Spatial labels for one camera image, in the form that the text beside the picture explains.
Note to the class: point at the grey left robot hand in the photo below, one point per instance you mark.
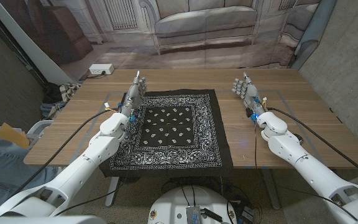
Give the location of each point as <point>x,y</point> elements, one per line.
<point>134,95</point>

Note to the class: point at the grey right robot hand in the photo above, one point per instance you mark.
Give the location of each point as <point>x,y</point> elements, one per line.
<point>250,92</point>

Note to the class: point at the black paisley bandana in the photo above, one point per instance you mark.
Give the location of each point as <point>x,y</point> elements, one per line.
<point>172,124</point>

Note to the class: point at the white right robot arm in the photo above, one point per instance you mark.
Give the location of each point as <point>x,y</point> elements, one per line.
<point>309,168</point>

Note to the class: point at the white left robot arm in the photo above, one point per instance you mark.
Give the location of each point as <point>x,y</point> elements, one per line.
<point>73,174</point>

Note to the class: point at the white power strip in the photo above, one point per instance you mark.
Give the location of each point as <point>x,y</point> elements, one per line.
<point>101,68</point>

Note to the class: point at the plaid cloth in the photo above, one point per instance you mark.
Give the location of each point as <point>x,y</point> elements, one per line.
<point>68,91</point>

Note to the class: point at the printed sofa room backdrop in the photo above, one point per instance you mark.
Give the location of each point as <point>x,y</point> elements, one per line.
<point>197,31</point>

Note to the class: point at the black bag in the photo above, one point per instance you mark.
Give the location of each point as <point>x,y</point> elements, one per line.
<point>52,93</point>

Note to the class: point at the blue cloth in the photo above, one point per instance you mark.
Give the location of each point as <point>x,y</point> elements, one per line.
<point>50,109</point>

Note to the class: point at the blue-grey rolled backdrop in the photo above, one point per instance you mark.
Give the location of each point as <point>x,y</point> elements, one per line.
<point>314,28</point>

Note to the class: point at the white slanted beam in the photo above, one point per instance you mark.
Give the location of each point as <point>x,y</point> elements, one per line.
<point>42,65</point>

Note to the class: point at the white plastic bin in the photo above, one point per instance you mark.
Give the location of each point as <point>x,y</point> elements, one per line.
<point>40,126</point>

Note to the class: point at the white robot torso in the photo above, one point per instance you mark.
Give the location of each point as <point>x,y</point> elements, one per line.
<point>172,205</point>

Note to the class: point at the black plug on torso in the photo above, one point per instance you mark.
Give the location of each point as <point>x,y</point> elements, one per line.
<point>213,215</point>

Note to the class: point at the yellow paper envelope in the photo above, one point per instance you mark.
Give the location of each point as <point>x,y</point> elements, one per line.
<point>11,135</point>

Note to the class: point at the silver finned electronics box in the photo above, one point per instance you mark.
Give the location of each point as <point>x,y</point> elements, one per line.
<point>193,215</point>

